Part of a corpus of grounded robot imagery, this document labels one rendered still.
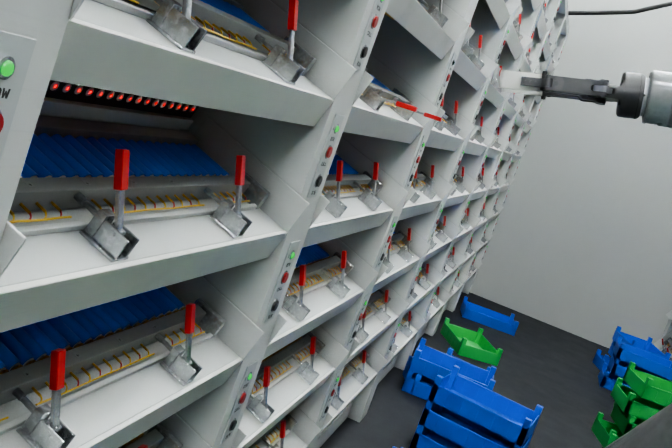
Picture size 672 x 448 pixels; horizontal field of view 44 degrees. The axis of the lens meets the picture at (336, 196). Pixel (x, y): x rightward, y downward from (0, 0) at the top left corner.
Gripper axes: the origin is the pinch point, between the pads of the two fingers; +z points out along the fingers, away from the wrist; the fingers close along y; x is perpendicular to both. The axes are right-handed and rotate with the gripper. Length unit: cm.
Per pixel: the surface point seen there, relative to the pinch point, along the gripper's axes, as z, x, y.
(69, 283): 25, -28, -90
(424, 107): 21.0, -4.6, 30.1
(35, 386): 35, -41, -79
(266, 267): 27, -32, -40
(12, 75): 21, -13, -104
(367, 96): 22.9, -6.2, -13.2
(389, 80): 29.4, 0.2, 30.1
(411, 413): 28, -102, 128
